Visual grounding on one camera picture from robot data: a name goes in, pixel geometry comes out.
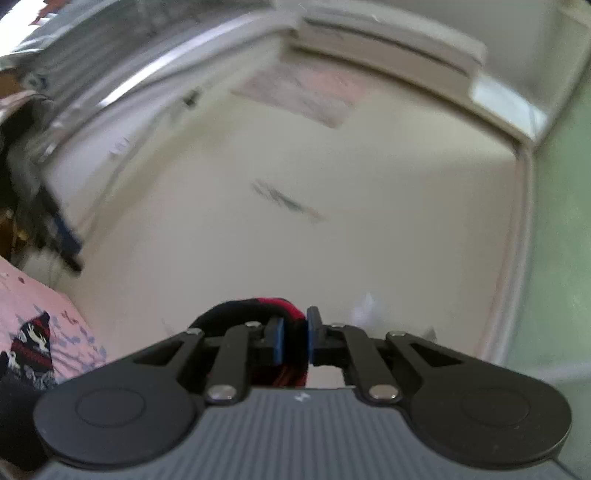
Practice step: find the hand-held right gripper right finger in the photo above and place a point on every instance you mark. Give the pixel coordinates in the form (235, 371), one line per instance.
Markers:
(315, 337)

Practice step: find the white air conditioner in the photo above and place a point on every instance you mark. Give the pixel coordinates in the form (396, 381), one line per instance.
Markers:
(392, 44)

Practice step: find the metal framed window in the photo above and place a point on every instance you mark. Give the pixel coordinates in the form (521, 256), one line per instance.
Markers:
(129, 46)

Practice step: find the black red reindeer sweater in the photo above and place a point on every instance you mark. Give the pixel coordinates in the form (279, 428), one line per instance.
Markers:
(32, 341)

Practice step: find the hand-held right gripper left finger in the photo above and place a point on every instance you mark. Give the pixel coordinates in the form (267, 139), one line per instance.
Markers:
(275, 341)

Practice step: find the dark cloth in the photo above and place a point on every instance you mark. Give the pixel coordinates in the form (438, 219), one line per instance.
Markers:
(32, 184)

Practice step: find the white door frame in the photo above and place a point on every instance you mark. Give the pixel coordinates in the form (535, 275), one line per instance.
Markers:
(517, 194)

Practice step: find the pink floral bedsheet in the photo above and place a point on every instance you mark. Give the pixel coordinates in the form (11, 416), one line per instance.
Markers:
(69, 332)

